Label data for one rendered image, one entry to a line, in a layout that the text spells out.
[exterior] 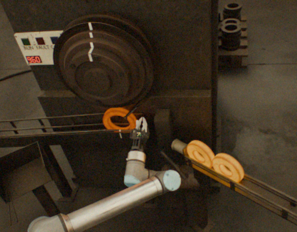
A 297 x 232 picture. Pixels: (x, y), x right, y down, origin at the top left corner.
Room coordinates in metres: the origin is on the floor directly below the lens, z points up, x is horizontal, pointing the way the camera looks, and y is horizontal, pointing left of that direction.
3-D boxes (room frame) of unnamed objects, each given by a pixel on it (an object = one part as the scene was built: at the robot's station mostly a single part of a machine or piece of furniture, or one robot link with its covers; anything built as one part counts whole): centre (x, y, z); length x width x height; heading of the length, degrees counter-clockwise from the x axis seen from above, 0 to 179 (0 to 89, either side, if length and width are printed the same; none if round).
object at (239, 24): (3.10, -0.63, 0.22); 1.20 x 0.81 x 0.44; 71
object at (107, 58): (1.19, 0.17, 1.11); 0.28 x 0.06 x 0.28; 73
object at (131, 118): (1.29, 0.14, 0.75); 0.18 x 0.03 x 0.18; 71
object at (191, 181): (1.06, -0.13, 0.27); 0.22 x 0.13 x 0.53; 73
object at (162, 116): (1.23, -0.09, 0.68); 0.11 x 0.08 x 0.24; 163
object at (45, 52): (1.49, 0.44, 1.15); 0.26 x 0.02 x 0.18; 73
